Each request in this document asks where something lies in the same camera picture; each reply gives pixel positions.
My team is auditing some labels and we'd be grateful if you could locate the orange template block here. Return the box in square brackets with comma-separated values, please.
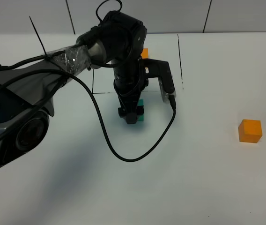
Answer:
[141, 48, 148, 59]

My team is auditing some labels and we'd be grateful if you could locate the teal block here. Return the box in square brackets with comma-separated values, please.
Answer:
[136, 99, 144, 121]

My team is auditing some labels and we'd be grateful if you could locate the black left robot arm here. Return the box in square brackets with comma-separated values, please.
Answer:
[0, 11, 148, 168]

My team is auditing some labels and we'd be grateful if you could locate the black left camera cable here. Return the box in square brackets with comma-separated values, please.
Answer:
[0, 65, 177, 162]

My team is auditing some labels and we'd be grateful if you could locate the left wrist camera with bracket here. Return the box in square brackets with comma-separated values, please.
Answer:
[140, 59, 176, 108]

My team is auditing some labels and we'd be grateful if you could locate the black zip tie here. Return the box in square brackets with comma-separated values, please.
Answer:
[29, 16, 48, 57]

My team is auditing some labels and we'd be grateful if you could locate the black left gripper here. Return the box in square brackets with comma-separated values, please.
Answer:
[113, 57, 148, 124]

